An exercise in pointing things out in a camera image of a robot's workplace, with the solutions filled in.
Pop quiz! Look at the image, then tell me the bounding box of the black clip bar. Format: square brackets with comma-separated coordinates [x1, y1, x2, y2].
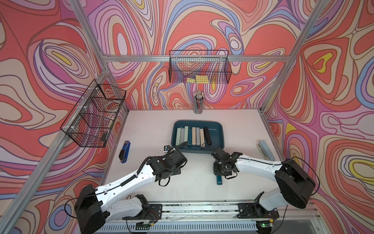
[203, 127, 212, 145]

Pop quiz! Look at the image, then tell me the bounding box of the light green clip bar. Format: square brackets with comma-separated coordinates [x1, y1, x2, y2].
[175, 128, 181, 146]

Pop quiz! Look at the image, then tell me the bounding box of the teal plastic storage box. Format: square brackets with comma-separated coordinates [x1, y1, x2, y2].
[171, 120, 225, 154]

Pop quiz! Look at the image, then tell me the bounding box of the cream clip bar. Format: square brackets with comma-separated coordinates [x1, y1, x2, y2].
[200, 129, 205, 148]

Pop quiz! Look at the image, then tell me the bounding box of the dark teal clip bar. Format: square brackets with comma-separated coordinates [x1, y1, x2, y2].
[188, 128, 192, 146]

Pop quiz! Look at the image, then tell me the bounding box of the pale green clip bar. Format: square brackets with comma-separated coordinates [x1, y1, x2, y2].
[184, 126, 189, 142]

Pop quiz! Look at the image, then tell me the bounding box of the light grey clip bar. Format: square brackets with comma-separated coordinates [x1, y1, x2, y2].
[196, 127, 201, 146]

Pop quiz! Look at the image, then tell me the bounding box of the beige clip bar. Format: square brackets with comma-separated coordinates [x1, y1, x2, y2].
[191, 127, 196, 146]

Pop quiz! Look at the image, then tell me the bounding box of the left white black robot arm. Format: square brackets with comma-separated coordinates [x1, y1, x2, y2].
[74, 149, 188, 234]

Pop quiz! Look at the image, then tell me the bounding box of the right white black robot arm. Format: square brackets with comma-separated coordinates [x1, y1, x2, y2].
[211, 148, 316, 219]

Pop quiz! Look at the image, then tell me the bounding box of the blue black stapler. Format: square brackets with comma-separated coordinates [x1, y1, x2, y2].
[118, 141, 131, 163]

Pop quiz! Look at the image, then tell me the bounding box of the mesh pencil cup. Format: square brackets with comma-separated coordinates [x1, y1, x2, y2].
[193, 90, 205, 114]

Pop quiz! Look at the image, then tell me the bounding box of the black wire basket left wall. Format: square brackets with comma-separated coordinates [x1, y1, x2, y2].
[60, 80, 126, 148]

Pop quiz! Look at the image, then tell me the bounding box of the black wire basket wall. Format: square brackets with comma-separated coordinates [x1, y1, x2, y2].
[168, 49, 232, 84]
[60, 80, 126, 148]

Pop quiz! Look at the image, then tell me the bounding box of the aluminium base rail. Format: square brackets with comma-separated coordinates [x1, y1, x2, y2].
[72, 200, 328, 234]

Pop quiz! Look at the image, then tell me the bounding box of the black wire basket back wall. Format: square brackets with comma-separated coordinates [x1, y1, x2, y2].
[168, 49, 232, 84]

